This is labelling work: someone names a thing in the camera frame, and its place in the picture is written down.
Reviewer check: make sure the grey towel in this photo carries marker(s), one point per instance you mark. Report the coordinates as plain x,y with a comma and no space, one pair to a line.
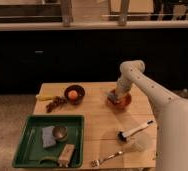
112,97

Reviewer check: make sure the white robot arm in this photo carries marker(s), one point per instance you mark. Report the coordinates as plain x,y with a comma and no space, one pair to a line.
170,112

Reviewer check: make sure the dark brown bowl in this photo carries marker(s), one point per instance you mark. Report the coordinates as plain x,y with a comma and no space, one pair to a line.
79,89

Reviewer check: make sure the orange fruit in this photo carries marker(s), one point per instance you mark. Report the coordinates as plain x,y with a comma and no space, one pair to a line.
72,95

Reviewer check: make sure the orange-red bowl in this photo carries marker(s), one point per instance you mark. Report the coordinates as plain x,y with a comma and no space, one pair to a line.
122,103

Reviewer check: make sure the yellow banana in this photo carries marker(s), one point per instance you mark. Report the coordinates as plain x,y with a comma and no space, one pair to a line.
44,98

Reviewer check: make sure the small metal cup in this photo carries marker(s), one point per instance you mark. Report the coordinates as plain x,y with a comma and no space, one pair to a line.
60,133

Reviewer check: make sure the grey sponge block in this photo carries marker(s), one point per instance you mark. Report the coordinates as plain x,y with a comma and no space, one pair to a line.
47,137

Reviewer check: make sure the white round lidded cup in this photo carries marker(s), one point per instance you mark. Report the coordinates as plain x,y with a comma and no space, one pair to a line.
141,142

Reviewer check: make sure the wooden block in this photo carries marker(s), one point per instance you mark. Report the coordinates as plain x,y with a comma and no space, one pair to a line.
66,155

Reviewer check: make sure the silver fork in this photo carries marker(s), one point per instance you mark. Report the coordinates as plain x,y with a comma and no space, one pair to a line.
98,162

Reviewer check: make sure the green curved vegetable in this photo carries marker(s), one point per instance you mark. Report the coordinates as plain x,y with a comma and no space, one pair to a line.
51,159

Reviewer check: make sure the green plastic tray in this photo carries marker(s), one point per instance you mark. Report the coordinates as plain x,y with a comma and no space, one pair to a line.
37,141

